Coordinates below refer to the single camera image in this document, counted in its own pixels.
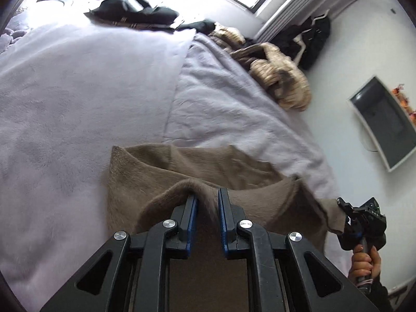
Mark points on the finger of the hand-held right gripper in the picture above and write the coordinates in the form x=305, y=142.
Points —
x=345, y=209

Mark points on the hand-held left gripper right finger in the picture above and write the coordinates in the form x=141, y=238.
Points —
x=221, y=221

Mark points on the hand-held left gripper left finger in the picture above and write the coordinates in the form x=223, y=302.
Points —
x=194, y=221

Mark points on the brown knit sweater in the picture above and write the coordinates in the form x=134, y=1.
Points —
x=227, y=169

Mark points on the person's right forearm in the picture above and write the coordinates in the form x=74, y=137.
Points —
x=380, y=299

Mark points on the person's right hand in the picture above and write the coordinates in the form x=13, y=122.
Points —
x=357, y=266

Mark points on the embossed lavender bed cover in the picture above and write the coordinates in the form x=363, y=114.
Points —
x=227, y=104

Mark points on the cream striped sweater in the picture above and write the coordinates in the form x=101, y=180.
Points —
x=286, y=81

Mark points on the smooth lavender fleece blanket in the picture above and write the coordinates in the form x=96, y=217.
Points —
x=81, y=104

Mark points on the dark brown garment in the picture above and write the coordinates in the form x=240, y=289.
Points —
x=240, y=52

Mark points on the black hanging coat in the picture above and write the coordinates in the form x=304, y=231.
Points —
x=308, y=42

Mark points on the small cream knit garment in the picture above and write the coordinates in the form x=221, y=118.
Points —
x=229, y=34

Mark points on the plain black garment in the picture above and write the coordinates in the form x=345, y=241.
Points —
x=198, y=26

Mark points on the grey curtain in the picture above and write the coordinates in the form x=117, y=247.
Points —
x=308, y=3

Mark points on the black striped garment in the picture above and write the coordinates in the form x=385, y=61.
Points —
x=130, y=9

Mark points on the wall television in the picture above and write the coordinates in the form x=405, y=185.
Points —
x=383, y=120

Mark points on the orange wall decoration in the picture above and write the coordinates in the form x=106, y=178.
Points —
x=406, y=104

